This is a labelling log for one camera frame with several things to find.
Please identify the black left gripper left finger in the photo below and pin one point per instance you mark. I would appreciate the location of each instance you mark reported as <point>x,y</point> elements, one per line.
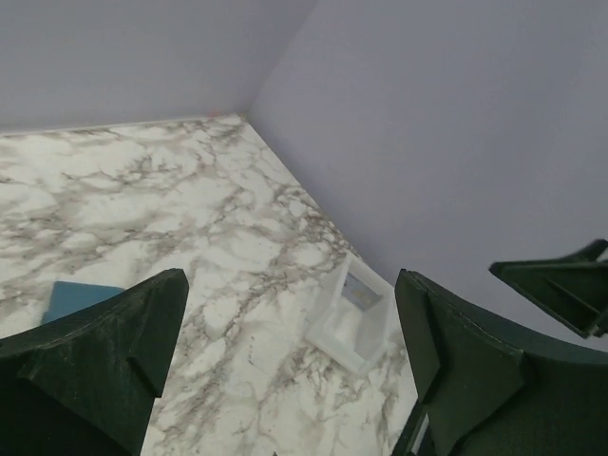
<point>85,384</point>

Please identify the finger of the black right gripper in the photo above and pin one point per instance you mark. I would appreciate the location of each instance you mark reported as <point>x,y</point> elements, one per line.
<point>572,289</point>

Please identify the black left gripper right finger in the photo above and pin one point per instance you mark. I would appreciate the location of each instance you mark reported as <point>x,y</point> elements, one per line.
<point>490,386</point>

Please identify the blue leather card holder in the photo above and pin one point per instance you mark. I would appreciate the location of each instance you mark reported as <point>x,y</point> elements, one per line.
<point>70,297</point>

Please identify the silver credit card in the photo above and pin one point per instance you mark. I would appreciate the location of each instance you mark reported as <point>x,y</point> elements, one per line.
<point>359,293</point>

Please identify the white plastic card tray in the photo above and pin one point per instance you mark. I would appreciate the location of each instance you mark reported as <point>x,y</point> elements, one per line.
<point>354,339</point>

